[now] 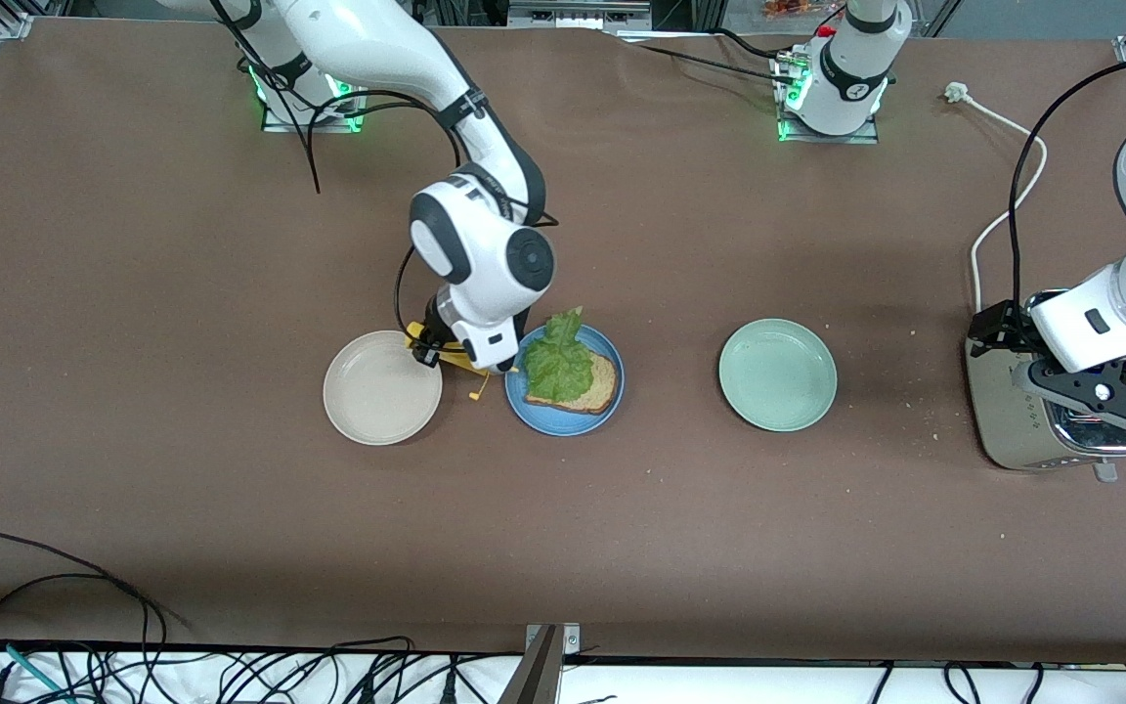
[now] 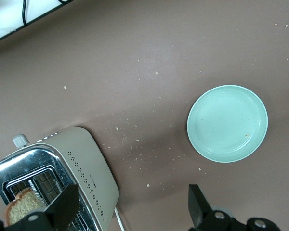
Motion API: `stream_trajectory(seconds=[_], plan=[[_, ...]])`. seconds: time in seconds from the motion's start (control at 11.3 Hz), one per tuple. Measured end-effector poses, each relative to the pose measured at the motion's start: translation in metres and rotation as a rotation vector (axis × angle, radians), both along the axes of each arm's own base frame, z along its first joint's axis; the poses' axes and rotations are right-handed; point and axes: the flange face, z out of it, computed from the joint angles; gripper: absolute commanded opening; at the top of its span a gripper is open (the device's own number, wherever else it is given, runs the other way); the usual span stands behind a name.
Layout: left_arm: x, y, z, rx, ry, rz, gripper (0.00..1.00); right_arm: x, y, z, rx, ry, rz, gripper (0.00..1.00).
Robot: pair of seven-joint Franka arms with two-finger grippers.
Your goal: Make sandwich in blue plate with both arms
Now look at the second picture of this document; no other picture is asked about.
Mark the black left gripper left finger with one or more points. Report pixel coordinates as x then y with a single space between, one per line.
62 209

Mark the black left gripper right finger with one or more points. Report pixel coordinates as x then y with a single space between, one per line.
198 207

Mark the brown toast bread slice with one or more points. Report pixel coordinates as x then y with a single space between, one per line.
22 208

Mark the green plate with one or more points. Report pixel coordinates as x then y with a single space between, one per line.
227 124

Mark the beige chrome toaster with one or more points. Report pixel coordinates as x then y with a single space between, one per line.
91 161

